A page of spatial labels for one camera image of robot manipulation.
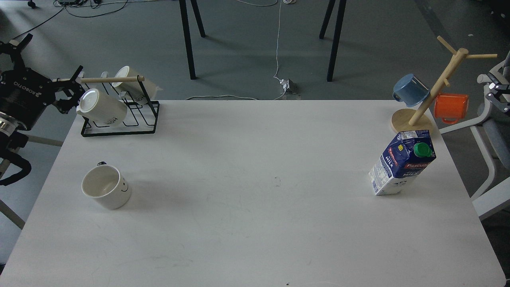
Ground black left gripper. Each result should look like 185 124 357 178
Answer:
0 34 85 131

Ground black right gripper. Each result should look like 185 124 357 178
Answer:
488 72 510 116

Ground white smiley face mug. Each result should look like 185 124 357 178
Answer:
81 161 132 210

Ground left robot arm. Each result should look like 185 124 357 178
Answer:
0 34 84 186

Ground blue white milk carton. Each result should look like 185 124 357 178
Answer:
369 130 436 196

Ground white chair right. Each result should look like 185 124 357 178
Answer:
439 55 510 220

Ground orange mug on tree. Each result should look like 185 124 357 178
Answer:
433 93 469 125

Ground white mug front on rack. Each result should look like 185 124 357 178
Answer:
76 88 128 126

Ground white mug on rack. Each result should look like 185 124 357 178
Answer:
76 88 128 126
112 66 162 105

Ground blue mug on tree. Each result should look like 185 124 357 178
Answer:
393 73 430 107

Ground wooden mug tree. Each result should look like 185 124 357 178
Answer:
390 36 498 133

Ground white mug rear on rack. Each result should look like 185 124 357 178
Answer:
112 66 162 105

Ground black table legs left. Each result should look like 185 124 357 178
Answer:
178 0 206 80

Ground black table legs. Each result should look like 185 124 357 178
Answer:
319 0 347 82
178 0 206 80

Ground black table legs right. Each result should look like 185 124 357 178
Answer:
319 0 347 82

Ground power adapter on floor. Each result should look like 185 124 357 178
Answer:
279 79 298 94

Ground black cables on floor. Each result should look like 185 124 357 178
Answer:
0 0 129 40

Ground black wire mug rack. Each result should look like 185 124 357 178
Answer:
74 72 160 138

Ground white cable on floor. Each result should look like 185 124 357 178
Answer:
185 0 297 101

